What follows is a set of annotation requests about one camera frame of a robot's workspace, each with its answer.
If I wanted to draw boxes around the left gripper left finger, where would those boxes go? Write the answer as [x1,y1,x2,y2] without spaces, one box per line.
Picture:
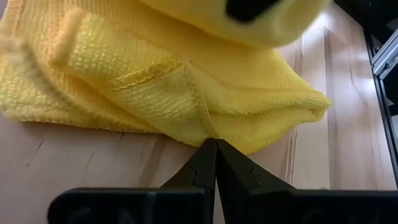
[48,138,218,224]

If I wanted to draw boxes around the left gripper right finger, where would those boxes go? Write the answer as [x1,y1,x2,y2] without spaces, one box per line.
[216,139,398,224]

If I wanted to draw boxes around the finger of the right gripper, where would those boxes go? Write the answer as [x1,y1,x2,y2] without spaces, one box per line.
[226,0,280,23]

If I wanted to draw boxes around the yellow microfiber towel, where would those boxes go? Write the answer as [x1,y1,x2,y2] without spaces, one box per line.
[0,0,333,156]

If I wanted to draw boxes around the silver frame bracket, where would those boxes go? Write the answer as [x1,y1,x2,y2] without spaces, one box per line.
[371,30,398,80]

